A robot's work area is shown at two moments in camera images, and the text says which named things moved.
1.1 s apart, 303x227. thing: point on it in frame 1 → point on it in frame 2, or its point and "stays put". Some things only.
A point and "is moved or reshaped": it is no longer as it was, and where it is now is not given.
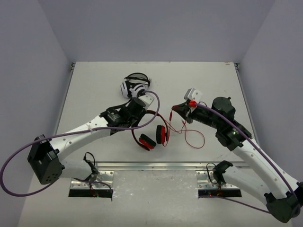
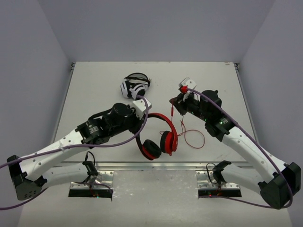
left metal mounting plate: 103,179 stays put
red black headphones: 162,136 is moved or reshaped
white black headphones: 135,84 stays put
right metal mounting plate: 205,180 stays put
